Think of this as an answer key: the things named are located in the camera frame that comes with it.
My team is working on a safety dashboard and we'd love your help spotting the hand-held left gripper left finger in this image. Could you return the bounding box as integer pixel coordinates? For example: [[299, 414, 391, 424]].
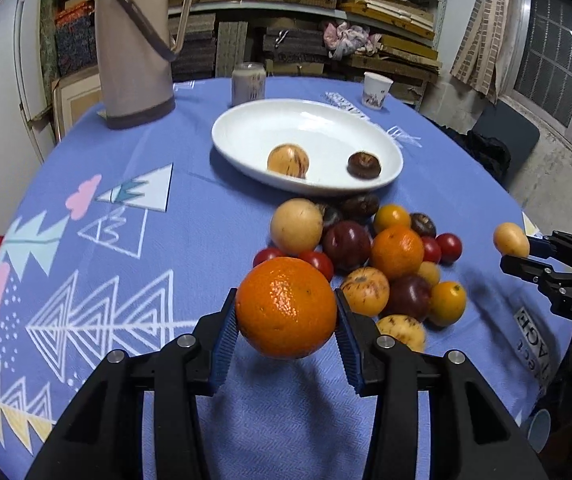
[[24, 287, 241, 480]]

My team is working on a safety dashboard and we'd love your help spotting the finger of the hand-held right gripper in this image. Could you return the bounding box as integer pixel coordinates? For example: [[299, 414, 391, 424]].
[[500, 255, 559, 286], [526, 231, 572, 261]]

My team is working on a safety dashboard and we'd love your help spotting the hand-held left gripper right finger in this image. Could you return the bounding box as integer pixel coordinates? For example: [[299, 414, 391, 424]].
[[335, 287, 549, 480]]

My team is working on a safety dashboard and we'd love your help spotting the speckled loquat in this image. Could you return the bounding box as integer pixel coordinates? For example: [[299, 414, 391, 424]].
[[494, 222, 531, 257], [416, 261, 442, 288], [376, 314, 427, 353], [340, 266, 391, 317], [267, 144, 311, 180]]

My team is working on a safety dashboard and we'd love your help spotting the large orange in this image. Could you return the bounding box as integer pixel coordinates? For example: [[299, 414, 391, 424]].
[[235, 256, 339, 359]]

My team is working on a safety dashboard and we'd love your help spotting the red cherry tomato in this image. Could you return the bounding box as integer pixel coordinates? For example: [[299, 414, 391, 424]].
[[436, 233, 463, 264], [298, 251, 335, 281], [253, 247, 287, 268], [421, 236, 443, 264]]

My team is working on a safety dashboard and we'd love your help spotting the dark red plum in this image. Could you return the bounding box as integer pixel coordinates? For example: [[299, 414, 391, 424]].
[[386, 275, 433, 322], [322, 221, 373, 270]]

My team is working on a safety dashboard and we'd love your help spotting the small tangerine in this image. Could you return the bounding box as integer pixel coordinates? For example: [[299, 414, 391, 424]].
[[370, 225, 425, 281]]

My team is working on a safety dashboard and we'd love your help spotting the dark brown water chestnut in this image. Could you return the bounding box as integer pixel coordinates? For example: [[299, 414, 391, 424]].
[[410, 213, 437, 238], [338, 192, 381, 222], [316, 204, 343, 233], [347, 151, 383, 180]]

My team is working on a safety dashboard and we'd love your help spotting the yellow passion fruit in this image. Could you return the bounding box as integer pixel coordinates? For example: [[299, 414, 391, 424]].
[[270, 198, 324, 255]]

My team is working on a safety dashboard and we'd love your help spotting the white oval plate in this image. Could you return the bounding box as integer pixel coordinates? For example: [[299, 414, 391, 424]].
[[211, 98, 404, 196]]

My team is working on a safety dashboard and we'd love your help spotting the blue printed tablecloth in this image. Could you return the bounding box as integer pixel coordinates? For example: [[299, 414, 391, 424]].
[[0, 76, 572, 480]]

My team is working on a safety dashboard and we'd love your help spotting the black bag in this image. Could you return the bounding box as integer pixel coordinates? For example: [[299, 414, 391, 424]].
[[426, 120, 512, 186]]

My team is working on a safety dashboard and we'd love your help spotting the dark chair back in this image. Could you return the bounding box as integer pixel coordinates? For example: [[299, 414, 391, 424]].
[[476, 100, 541, 176]]

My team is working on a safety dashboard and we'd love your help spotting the small white cup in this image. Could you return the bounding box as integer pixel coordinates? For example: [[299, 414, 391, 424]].
[[526, 408, 553, 453]]

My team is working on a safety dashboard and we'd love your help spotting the grilled window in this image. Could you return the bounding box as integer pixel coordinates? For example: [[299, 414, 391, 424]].
[[511, 0, 572, 161]]

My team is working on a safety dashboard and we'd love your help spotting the brick pattern curtain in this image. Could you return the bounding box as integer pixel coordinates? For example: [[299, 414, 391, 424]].
[[450, 0, 522, 106]]

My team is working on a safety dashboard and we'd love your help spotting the printed paper cup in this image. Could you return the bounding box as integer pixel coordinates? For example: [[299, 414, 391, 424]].
[[363, 72, 394, 109]]

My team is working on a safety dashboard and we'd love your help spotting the white drink can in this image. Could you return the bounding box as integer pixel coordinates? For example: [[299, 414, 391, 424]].
[[231, 62, 267, 107]]

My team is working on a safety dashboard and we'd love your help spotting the pink cloth bundle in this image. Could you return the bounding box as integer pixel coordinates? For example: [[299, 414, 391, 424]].
[[322, 21, 383, 61]]

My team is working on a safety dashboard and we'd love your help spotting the leaning framed board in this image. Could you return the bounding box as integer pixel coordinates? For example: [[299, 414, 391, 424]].
[[53, 67, 104, 141]]

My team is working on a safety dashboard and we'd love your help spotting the beige thermos jug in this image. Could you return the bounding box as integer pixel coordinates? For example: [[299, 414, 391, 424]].
[[94, 0, 193, 130]]

